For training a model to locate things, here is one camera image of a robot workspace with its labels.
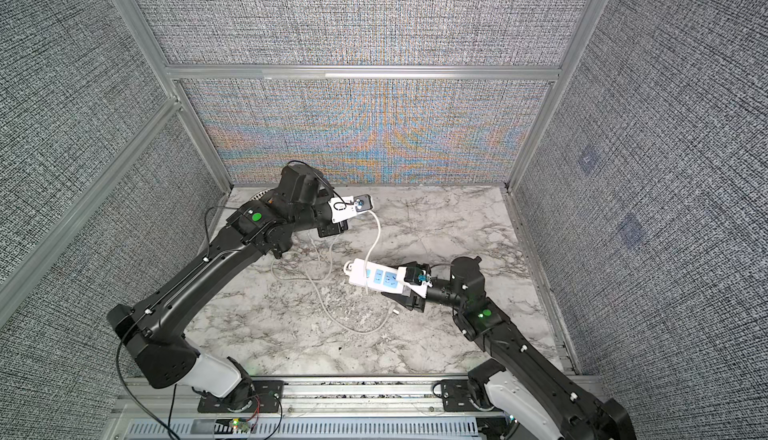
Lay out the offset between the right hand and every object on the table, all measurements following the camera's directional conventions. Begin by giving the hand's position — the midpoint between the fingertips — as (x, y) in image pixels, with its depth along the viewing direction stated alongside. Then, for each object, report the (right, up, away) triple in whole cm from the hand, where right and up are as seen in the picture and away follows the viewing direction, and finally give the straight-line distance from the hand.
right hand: (389, 270), depth 71 cm
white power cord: (-19, -3, +28) cm, 34 cm away
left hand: (-8, +17, -1) cm, 19 cm away
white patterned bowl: (-49, +21, +43) cm, 68 cm away
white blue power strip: (-2, -1, -2) cm, 4 cm away
